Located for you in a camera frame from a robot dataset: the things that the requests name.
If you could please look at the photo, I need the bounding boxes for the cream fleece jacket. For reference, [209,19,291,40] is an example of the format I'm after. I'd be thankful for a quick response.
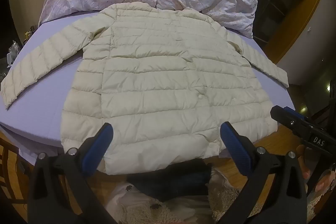
[105,169,263,224]

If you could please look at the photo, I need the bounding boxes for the person's right hand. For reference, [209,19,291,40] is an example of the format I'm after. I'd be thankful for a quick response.
[297,144,314,180]

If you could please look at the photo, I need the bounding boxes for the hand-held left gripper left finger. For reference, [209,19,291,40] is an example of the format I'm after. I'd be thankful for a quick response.
[28,123,117,224]

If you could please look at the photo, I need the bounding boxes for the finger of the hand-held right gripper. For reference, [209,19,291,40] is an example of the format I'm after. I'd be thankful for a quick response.
[270,105,312,140]

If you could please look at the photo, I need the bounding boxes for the dark blue cloth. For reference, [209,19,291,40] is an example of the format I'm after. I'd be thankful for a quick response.
[127,158,212,201]

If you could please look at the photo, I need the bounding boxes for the lavender bed sheet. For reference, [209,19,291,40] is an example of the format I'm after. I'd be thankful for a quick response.
[0,10,296,165]

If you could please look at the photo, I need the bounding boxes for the small bedside items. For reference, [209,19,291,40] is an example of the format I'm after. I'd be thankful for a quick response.
[5,26,36,68]

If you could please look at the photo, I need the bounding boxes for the cream quilted down jacket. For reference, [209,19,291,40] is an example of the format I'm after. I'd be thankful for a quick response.
[0,1,290,175]

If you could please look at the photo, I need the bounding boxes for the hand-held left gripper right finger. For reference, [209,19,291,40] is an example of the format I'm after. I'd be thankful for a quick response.
[220,122,307,224]

